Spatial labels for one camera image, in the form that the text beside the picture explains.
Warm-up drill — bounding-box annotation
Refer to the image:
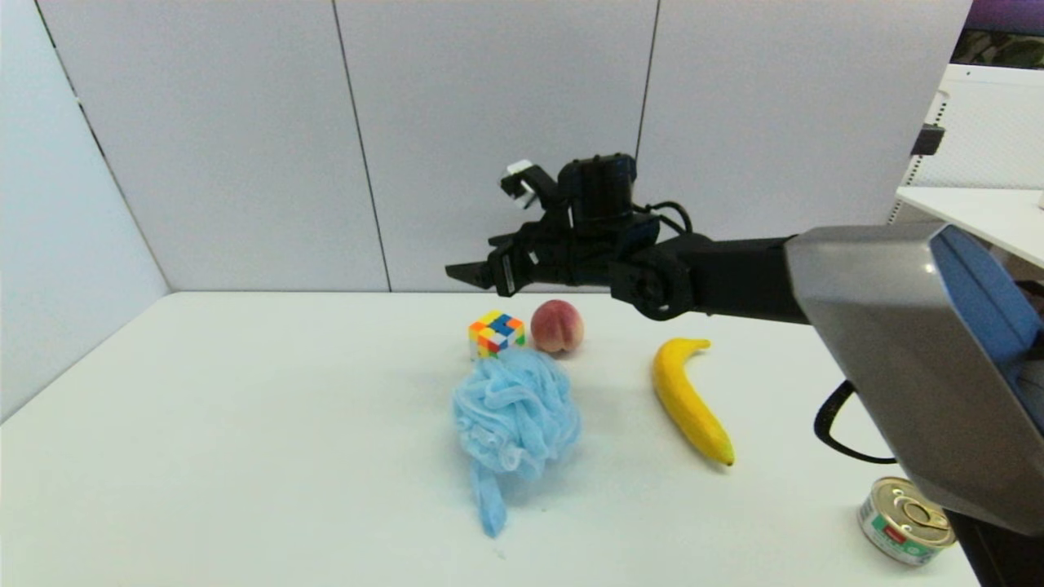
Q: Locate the multicolour rubiks cube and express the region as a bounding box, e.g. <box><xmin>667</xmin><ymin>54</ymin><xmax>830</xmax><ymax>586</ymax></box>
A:
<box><xmin>468</xmin><ymin>310</ymin><xmax>527</xmax><ymax>360</ymax></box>

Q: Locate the red peach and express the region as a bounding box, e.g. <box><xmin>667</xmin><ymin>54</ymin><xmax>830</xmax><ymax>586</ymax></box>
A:
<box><xmin>530</xmin><ymin>299</ymin><xmax>585</xmax><ymax>355</ymax></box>

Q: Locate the light blue bath loofah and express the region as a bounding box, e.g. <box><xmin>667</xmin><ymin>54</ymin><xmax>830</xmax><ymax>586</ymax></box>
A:
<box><xmin>452</xmin><ymin>347</ymin><xmax>582</xmax><ymax>539</ymax></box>

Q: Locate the yellow banana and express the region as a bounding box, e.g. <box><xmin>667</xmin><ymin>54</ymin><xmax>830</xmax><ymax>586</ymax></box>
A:
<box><xmin>651</xmin><ymin>338</ymin><xmax>736</xmax><ymax>468</ymax></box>

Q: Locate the white side table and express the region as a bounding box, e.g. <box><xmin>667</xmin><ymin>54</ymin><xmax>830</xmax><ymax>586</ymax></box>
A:
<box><xmin>895</xmin><ymin>185</ymin><xmax>1044</xmax><ymax>270</ymax></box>

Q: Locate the round tin can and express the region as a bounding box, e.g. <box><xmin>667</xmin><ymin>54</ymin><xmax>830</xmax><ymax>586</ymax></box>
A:
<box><xmin>857</xmin><ymin>476</ymin><xmax>958</xmax><ymax>567</ymax></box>

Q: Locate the white perforated board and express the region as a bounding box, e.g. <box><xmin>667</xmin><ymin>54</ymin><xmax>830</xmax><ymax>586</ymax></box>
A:
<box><xmin>907</xmin><ymin>63</ymin><xmax>1044</xmax><ymax>189</ymax></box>

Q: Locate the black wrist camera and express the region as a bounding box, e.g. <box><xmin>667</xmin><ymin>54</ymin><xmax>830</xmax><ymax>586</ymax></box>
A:
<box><xmin>558</xmin><ymin>152</ymin><xmax>639</xmax><ymax>231</ymax></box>

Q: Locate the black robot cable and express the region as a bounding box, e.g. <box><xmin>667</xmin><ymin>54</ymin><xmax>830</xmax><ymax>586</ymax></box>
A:
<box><xmin>813</xmin><ymin>378</ymin><xmax>898</xmax><ymax>466</ymax></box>

